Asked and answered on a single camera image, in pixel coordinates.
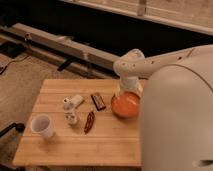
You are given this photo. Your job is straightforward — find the small white bottle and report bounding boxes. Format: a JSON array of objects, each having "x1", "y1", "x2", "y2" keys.
[{"x1": 63, "y1": 98, "x2": 78, "y2": 125}]

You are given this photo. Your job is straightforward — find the black cable on floor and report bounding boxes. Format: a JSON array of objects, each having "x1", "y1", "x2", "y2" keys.
[{"x1": 0, "y1": 54, "x2": 30, "y2": 75}]

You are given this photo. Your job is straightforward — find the red chili pepper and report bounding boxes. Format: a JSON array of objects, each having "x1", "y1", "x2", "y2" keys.
[{"x1": 84, "y1": 111, "x2": 95, "y2": 134}]

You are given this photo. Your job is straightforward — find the orange ceramic bowl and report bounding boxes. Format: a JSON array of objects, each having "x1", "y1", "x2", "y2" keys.
[{"x1": 111, "y1": 92, "x2": 140, "y2": 118}]

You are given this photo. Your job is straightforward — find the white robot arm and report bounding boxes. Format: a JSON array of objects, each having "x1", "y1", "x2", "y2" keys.
[{"x1": 113, "y1": 44, "x2": 213, "y2": 171}]

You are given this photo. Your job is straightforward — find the long metal beam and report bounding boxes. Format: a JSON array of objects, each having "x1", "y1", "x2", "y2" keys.
[{"x1": 0, "y1": 23, "x2": 118, "y2": 71}]

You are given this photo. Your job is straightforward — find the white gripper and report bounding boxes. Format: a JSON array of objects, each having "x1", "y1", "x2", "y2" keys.
[{"x1": 116, "y1": 76, "x2": 143, "y2": 96}]

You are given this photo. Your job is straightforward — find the wooden table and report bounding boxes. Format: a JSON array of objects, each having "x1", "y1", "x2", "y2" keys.
[{"x1": 13, "y1": 79, "x2": 141, "y2": 167}]

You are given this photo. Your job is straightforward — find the brown chocolate bar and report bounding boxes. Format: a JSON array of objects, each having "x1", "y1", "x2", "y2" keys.
[{"x1": 91, "y1": 93, "x2": 106, "y2": 111}]

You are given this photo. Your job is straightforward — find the black handle at left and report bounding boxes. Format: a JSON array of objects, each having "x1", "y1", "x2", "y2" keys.
[{"x1": 0, "y1": 123, "x2": 25, "y2": 138}]

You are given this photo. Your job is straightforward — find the white ceramic cup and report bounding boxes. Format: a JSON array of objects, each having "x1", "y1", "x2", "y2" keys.
[{"x1": 30, "y1": 115, "x2": 54, "y2": 139}]

